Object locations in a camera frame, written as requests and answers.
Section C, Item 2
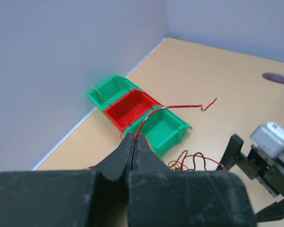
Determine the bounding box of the far green plastic bin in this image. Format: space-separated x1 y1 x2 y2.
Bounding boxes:
87 75 142 111

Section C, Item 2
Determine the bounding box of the red plastic bin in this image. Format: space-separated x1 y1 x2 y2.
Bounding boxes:
103 89 161 132

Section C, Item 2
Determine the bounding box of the near green plastic bin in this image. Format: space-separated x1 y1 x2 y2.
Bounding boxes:
123 106 192 157

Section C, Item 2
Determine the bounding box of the green plastic bin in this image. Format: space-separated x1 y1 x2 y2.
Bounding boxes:
87 75 142 111
123 106 192 157

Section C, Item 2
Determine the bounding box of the red wire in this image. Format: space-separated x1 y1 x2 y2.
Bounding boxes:
134 97 218 142

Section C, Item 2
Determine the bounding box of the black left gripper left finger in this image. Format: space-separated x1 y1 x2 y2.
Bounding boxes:
0 132 135 227

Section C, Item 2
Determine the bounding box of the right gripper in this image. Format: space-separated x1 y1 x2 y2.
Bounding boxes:
220 134 284 222

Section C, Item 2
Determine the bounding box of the wire bundle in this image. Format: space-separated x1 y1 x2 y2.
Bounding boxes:
82 150 224 172

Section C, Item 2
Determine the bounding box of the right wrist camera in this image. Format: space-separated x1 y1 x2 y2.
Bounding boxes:
250 122 284 158

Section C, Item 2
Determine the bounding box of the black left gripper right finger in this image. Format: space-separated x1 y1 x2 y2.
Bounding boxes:
128 135 256 227

